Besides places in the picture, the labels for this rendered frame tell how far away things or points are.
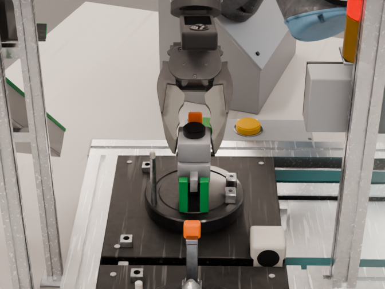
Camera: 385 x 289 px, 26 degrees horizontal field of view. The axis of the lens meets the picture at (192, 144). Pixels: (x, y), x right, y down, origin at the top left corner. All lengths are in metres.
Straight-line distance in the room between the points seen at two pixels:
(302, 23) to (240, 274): 0.52
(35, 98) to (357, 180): 0.41
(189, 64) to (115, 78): 0.62
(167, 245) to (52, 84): 0.71
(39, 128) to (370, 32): 0.44
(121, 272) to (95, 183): 0.22
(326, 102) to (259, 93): 0.65
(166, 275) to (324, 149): 0.40
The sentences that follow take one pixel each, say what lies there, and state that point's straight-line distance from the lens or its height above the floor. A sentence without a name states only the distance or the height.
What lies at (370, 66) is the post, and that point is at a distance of 0.91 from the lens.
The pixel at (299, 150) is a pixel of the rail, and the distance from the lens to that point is 1.32.
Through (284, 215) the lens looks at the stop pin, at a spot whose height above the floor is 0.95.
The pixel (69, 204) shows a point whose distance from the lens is 1.38.
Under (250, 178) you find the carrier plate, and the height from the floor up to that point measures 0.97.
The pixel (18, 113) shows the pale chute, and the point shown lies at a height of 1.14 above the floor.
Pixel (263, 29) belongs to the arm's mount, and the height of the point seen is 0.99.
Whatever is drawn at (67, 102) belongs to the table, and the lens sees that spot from 1.67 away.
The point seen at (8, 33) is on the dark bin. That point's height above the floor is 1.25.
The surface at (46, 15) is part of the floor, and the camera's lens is 4.22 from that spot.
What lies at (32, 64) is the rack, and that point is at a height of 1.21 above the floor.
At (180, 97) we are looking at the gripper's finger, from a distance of 1.13.
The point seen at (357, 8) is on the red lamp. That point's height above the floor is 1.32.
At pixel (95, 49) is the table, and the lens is 1.87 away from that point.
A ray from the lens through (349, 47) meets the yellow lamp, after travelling 0.92.
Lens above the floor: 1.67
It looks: 33 degrees down
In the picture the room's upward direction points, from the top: straight up
